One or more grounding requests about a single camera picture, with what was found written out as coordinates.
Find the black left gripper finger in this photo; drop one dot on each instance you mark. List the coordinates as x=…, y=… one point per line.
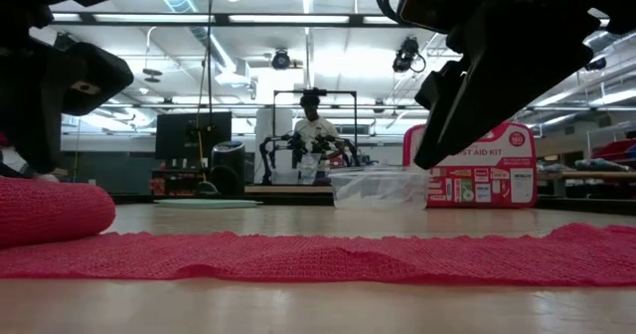
x=27, y=105

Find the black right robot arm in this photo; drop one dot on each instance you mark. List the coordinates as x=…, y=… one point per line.
x=616, y=1

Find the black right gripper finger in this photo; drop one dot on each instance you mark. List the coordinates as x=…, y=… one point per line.
x=487, y=85

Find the red elastic bandage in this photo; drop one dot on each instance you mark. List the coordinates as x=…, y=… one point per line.
x=318, y=254

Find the clear plastic container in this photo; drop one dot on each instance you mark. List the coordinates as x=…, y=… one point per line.
x=348, y=202

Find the wooden background robot table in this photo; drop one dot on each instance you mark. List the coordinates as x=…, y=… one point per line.
x=288, y=189

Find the black background robot arm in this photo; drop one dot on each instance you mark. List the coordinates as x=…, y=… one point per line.
x=320, y=142
x=296, y=142

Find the black monitor screen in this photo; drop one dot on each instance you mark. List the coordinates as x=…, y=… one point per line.
x=194, y=135

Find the person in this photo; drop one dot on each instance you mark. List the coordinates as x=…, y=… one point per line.
x=314, y=125

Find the red first aid kit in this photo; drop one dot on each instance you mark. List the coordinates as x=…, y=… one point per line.
x=497, y=175

